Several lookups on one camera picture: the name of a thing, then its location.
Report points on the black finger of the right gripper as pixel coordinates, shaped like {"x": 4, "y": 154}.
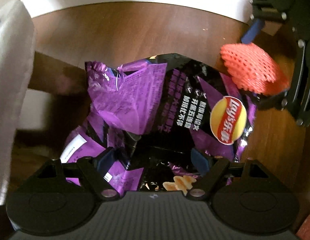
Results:
{"x": 264, "y": 102}

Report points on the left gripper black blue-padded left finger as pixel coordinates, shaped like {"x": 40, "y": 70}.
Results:
{"x": 91, "y": 171}

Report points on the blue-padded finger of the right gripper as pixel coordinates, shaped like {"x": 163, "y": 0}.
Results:
{"x": 254, "y": 29}

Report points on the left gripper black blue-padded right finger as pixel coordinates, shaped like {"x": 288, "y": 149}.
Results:
{"x": 215, "y": 173}

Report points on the red foam fruit net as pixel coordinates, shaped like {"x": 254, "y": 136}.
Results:
{"x": 252, "y": 69}

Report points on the purple Lays chip bag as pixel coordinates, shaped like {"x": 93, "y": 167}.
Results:
{"x": 158, "y": 124}

